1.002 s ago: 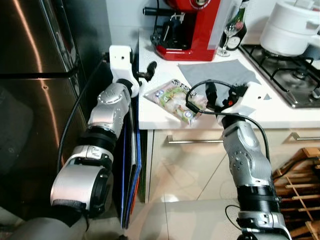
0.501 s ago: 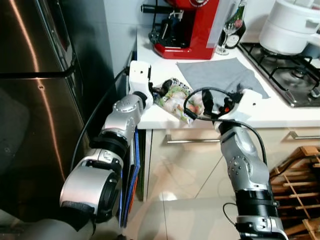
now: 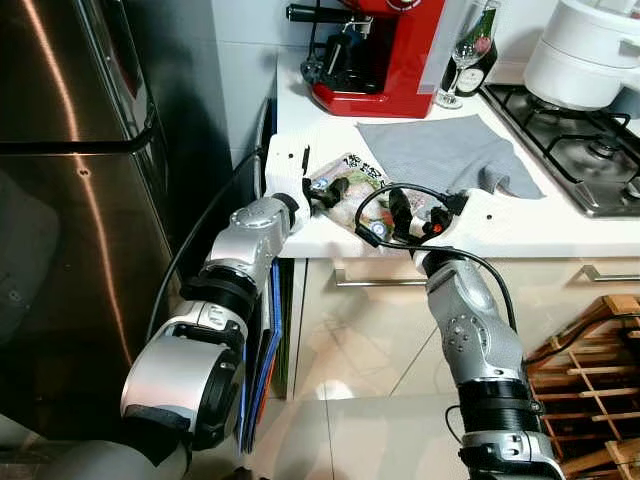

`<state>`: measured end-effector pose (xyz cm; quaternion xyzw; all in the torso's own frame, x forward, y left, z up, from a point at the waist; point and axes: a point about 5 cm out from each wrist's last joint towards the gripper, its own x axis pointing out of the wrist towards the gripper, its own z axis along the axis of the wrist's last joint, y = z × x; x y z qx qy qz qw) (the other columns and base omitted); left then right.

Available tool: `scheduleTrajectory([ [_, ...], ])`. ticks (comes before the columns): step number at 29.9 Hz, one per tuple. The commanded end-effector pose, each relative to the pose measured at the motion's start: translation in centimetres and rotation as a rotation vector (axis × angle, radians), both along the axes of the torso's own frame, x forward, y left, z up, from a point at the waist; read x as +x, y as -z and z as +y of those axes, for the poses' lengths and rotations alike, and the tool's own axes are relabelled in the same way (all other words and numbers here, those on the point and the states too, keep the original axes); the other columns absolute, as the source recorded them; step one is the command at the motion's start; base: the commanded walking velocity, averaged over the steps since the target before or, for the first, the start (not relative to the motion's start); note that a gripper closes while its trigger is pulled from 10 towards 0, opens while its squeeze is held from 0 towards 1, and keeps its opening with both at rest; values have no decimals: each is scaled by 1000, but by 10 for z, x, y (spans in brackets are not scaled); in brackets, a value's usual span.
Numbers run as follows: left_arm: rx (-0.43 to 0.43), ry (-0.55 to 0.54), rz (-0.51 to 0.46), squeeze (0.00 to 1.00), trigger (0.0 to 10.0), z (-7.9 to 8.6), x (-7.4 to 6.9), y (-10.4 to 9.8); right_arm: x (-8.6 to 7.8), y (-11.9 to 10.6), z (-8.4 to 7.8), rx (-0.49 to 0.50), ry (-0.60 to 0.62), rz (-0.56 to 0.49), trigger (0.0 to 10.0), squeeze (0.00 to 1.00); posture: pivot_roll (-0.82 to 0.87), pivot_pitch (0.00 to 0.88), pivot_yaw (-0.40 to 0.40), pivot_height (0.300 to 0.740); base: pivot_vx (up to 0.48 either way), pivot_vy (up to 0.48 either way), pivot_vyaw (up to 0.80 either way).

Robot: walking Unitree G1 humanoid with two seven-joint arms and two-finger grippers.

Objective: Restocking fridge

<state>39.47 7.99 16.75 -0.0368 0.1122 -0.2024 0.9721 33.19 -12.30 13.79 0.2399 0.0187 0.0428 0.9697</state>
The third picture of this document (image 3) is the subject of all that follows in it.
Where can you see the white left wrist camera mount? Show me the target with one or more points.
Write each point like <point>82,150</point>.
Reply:
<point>282,165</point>

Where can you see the dark glass bottle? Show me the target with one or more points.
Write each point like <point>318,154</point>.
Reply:
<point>488,75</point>

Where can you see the blue flat board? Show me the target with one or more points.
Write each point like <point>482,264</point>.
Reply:
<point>275,320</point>

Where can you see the clear wine glass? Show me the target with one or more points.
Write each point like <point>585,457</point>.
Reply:
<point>468,55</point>

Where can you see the white cooking pot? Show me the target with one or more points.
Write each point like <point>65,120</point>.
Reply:
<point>580,60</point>

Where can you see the printed clear plastic food package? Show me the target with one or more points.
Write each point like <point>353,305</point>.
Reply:
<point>345,180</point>

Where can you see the white kitchen counter beige cabinets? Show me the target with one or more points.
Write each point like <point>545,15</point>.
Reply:
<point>560,235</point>

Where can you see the red espresso machine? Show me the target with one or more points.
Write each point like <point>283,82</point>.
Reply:
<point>395,70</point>

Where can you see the steel gas stove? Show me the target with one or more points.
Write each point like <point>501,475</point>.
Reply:
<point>580,160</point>

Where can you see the tall dark steel fridge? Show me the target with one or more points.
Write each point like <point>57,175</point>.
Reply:
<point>70,250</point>

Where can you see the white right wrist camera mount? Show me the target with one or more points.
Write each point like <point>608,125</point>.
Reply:
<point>470,222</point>

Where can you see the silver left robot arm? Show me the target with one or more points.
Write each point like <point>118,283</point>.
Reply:
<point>235,250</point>

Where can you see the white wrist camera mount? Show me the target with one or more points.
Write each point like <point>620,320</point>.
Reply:
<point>282,165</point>
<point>470,222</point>

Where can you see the wooden wine rack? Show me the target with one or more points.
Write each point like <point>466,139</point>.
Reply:
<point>590,400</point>

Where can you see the grey dish cloth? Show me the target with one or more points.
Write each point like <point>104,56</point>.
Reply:
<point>440,150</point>

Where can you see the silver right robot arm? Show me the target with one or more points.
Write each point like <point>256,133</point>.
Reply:
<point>480,340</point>

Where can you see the orange flat board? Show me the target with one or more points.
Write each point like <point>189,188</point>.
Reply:
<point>263,400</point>

